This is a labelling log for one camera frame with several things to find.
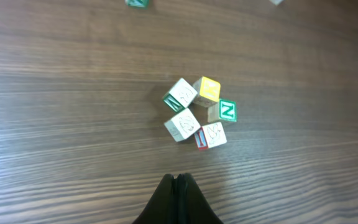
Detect white block green side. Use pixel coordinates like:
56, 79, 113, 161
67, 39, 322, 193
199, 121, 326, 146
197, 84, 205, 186
125, 0, 149, 8

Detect white block red side middle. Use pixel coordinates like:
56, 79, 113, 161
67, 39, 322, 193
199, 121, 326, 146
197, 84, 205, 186
269, 0, 284, 6

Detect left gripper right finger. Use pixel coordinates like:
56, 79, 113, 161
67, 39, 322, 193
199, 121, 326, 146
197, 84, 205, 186
176, 173, 223, 224

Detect white block moved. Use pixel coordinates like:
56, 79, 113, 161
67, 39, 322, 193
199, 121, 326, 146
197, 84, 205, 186
163, 78, 198, 113

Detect green N letter block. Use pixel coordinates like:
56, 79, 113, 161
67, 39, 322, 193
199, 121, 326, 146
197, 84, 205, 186
208, 98, 237, 123

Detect yellow top wooden block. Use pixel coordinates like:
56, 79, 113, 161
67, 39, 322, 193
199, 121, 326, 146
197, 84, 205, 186
193, 77, 221, 108

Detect plain white picture block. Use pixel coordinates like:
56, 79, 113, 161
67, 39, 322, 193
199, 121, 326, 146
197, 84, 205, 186
194, 122, 227, 151

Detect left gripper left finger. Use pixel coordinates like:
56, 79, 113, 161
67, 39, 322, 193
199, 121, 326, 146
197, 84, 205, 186
133, 174, 177, 224

